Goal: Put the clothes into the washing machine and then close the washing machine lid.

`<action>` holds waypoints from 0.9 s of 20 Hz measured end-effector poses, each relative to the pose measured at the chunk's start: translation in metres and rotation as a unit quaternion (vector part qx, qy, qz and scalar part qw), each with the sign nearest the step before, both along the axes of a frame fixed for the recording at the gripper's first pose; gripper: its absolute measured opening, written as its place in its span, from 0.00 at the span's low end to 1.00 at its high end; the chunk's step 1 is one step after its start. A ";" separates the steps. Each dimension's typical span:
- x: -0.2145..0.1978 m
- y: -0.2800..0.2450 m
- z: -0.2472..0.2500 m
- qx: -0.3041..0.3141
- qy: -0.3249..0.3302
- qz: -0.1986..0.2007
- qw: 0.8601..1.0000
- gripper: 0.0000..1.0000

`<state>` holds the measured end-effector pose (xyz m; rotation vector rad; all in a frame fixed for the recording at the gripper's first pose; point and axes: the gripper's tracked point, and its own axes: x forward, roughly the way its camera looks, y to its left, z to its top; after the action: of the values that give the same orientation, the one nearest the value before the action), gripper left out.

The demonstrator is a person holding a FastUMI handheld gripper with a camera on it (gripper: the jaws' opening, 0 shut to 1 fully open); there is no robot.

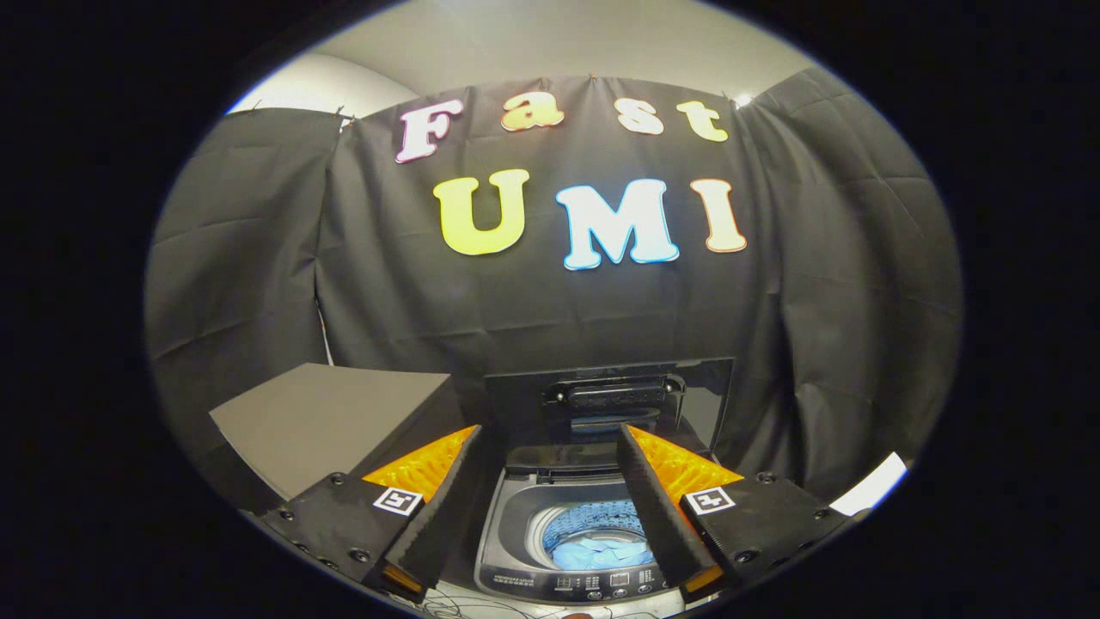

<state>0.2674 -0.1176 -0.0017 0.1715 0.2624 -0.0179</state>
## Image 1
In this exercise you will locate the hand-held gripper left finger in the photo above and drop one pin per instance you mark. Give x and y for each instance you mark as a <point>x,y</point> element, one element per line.
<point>443,507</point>

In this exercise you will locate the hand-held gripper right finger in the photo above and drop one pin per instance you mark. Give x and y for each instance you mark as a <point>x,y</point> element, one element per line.
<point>657,507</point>

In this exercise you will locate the grey washing machine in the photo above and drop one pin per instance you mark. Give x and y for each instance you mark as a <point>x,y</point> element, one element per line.
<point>507,533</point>

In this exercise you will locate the light blue polo shirt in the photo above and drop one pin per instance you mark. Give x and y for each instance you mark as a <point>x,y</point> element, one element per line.
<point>593,550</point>

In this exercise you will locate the grey cabinet with dark top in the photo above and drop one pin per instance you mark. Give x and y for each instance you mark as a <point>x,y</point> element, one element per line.
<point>326,421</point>

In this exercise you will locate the white paper sheet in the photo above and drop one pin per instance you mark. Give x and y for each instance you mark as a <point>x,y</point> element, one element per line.
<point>872,486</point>

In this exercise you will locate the black backdrop cloth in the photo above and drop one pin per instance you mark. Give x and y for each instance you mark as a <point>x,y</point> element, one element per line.
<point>816,258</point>

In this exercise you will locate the small ceiling light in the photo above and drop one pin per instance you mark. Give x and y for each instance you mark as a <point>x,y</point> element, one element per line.
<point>743,100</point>

